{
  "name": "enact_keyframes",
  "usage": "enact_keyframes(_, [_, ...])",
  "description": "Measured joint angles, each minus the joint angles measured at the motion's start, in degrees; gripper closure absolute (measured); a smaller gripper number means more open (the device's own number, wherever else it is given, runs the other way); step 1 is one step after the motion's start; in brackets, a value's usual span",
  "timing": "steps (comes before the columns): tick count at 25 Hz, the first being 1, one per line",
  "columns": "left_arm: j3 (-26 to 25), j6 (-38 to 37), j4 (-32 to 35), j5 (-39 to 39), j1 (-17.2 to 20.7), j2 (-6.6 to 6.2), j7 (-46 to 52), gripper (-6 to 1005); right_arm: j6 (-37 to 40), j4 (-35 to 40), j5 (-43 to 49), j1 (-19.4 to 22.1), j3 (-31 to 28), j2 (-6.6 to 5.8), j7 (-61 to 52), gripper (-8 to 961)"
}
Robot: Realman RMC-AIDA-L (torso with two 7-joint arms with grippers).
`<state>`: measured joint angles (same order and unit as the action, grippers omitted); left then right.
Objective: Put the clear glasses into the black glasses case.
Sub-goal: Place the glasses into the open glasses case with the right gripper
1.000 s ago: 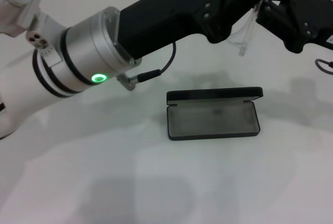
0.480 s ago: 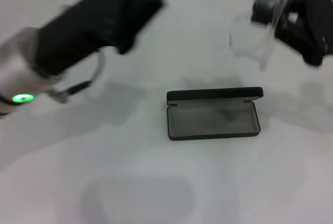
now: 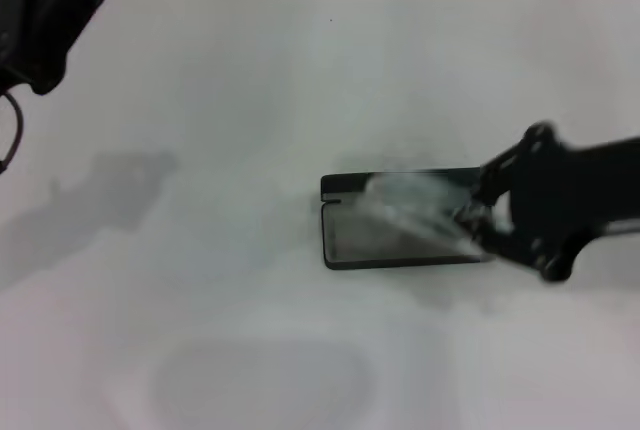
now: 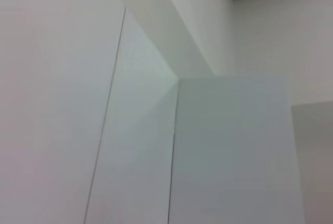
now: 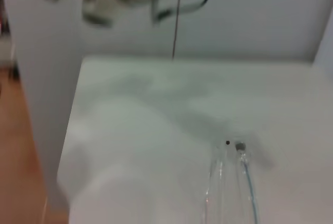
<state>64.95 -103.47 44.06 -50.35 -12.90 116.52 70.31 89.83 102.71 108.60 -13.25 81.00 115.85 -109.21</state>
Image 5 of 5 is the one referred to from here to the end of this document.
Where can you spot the clear white glasses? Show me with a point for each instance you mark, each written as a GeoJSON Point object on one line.
{"type": "Point", "coordinates": [240, 146]}

